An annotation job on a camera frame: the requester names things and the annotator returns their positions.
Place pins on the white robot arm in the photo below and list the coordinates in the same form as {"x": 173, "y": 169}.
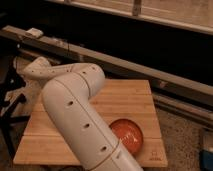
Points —
{"x": 66, "y": 90}

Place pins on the orange ceramic bowl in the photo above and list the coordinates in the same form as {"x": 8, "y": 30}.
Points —
{"x": 129, "y": 133}

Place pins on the wooden board table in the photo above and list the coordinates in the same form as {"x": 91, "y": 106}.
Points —
{"x": 41, "y": 143}

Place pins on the long wooden beam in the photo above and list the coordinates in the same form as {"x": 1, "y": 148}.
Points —
{"x": 168, "y": 82}

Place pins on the small white box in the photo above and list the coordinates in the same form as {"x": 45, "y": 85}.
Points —
{"x": 34, "y": 32}

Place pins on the black tripod stand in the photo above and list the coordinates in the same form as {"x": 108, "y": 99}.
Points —
{"x": 9, "y": 80}

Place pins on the blue container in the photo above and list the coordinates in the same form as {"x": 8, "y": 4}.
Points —
{"x": 206, "y": 152}

